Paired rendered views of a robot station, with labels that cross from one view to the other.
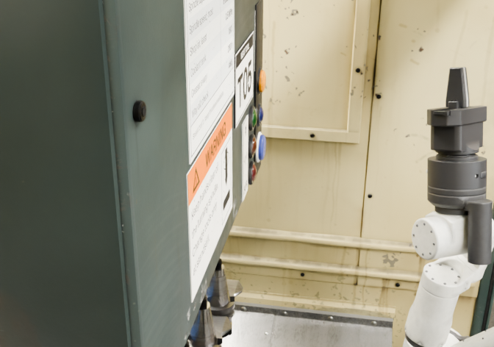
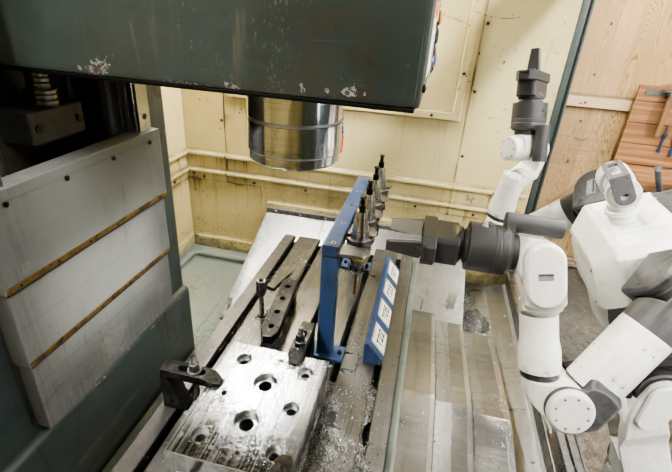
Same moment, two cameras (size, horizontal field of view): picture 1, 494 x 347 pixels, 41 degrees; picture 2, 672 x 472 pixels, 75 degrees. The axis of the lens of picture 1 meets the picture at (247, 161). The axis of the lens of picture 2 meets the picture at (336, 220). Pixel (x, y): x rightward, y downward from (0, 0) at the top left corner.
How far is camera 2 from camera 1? 0.38 m
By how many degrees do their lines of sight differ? 2
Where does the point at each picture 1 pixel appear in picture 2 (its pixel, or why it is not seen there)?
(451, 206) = (525, 128)
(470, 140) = (540, 91)
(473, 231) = (537, 142)
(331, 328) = not seen: hidden behind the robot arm
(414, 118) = (495, 107)
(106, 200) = not seen: outside the picture
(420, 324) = (498, 204)
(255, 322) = (383, 234)
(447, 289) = (517, 181)
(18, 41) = not seen: outside the picture
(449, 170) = (526, 106)
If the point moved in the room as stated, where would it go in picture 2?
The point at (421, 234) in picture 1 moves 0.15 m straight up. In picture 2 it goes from (506, 145) to (519, 88)
